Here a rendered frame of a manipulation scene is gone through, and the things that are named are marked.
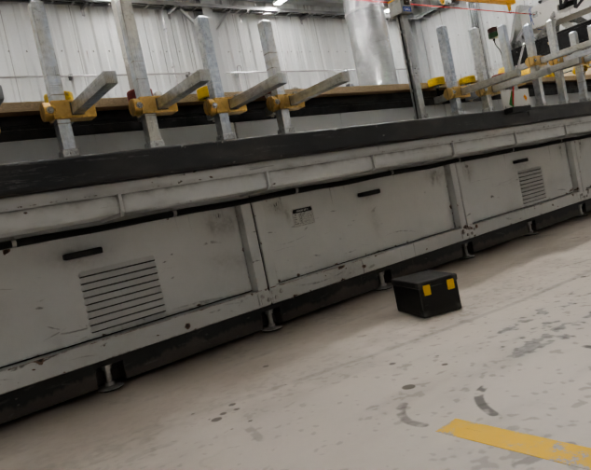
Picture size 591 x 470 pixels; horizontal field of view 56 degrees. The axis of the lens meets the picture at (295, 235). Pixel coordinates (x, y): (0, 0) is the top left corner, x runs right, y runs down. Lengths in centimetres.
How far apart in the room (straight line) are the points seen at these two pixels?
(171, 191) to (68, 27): 817
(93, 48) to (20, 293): 821
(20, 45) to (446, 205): 764
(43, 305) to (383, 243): 146
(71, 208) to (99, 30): 841
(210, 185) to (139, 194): 24
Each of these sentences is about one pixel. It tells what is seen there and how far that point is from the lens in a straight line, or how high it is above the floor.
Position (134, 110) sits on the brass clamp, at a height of 82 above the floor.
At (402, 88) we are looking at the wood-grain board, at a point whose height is 88.
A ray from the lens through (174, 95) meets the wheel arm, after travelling 165.
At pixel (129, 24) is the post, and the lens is 181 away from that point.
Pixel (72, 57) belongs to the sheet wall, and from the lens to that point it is 966.
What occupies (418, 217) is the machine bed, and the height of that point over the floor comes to 27.
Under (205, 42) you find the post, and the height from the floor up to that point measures 102.
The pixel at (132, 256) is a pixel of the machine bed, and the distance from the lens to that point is 192.
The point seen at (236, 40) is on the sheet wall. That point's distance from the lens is 1113.
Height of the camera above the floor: 45
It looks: 3 degrees down
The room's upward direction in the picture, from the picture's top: 12 degrees counter-clockwise
